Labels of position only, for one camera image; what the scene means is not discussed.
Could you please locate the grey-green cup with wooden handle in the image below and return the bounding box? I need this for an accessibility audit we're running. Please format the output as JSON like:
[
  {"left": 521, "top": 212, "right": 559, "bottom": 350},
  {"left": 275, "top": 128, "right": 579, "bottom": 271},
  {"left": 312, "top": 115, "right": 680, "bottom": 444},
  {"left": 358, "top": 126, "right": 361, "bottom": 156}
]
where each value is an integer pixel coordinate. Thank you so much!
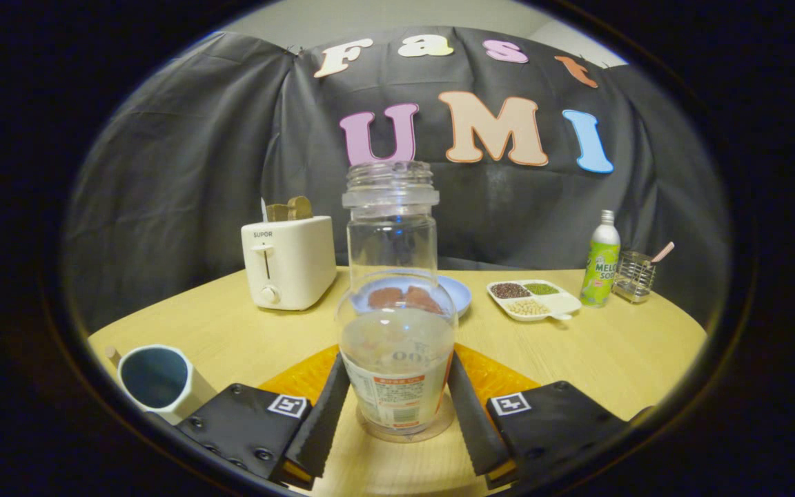
[{"left": 106, "top": 344, "right": 217, "bottom": 425}]

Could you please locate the wooden table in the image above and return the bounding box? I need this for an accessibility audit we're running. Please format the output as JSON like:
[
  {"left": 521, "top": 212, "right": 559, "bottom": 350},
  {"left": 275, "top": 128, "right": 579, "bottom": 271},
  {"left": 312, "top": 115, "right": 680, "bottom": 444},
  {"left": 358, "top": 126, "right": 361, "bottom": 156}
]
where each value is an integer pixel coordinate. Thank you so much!
[{"left": 87, "top": 267, "right": 707, "bottom": 497}]

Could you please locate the green soda bottle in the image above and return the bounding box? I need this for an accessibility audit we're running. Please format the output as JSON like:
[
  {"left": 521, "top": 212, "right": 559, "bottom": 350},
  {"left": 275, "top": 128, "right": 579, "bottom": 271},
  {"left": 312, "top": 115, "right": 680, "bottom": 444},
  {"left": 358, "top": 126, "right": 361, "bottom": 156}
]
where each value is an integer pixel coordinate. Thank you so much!
[{"left": 580, "top": 210, "right": 621, "bottom": 308}]

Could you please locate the white divided snack dish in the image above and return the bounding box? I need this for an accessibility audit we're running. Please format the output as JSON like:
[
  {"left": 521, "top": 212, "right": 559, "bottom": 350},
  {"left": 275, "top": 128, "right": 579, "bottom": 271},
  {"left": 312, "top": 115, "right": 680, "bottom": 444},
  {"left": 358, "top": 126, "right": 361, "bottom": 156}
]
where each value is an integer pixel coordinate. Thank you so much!
[{"left": 486, "top": 280, "right": 582, "bottom": 322}]

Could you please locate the light blue plate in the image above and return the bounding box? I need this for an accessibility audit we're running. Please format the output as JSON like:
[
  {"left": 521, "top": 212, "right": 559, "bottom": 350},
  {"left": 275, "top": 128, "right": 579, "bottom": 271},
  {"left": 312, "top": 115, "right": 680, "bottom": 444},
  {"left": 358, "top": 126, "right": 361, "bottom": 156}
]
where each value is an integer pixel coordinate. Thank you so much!
[{"left": 351, "top": 275, "right": 473, "bottom": 318}]

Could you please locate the black backdrop cloth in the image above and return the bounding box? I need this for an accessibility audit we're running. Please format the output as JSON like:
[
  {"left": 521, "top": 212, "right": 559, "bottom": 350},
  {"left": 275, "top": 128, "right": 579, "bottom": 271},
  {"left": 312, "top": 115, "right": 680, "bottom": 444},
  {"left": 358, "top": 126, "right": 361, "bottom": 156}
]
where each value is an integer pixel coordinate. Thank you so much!
[{"left": 63, "top": 26, "right": 733, "bottom": 332}]

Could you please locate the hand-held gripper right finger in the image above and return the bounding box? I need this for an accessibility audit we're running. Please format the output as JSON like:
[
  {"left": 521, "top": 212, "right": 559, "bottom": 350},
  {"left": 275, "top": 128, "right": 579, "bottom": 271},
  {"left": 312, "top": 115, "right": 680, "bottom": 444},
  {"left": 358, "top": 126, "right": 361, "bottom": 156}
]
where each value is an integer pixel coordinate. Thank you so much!
[{"left": 447, "top": 345, "right": 630, "bottom": 490}]

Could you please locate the round brown coaster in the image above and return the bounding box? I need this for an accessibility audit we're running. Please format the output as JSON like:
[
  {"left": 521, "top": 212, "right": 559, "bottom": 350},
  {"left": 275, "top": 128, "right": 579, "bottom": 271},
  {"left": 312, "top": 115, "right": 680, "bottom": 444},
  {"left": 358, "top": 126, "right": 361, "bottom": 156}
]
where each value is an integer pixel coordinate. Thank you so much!
[{"left": 356, "top": 393, "right": 455, "bottom": 443}]

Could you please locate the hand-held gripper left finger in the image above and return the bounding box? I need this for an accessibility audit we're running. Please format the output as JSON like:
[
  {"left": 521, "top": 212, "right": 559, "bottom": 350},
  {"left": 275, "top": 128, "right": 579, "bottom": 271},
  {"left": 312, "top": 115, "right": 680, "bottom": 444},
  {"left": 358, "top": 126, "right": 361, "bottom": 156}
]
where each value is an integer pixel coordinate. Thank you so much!
[{"left": 177, "top": 347, "right": 351, "bottom": 488}]

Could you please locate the brown meat slice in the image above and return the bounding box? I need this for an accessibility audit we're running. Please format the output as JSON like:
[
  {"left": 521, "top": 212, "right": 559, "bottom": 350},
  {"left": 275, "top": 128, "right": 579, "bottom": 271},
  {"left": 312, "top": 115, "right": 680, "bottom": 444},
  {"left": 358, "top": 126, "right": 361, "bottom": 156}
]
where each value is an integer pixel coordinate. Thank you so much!
[
  {"left": 368, "top": 286, "right": 406, "bottom": 311},
  {"left": 404, "top": 285, "right": 444, "bottom": 315}
]

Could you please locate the cream white toaster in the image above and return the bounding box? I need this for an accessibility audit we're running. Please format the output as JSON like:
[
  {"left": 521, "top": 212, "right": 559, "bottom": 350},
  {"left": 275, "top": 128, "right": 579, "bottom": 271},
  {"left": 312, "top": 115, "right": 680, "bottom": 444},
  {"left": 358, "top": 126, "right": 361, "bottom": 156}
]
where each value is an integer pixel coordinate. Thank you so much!
[{"left": 241, "top": 215, "right": 337, "bottom": 311}]

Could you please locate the metal wire basket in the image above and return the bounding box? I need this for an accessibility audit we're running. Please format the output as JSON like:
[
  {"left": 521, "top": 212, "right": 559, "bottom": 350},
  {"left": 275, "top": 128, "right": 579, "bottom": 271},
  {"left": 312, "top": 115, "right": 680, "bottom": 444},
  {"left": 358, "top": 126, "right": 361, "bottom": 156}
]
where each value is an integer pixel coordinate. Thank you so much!
[{"left": 612, "top": 251, "right": 656, "bottom": 304}]

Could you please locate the clear glass juice bottle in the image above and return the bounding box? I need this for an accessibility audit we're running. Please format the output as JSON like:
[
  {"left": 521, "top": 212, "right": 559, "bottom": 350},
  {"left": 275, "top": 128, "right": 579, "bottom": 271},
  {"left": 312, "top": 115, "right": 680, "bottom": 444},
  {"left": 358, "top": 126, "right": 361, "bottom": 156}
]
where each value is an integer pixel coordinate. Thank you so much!
[{"left": 335, "top": 162, "right": 458, "bottom": 436}]

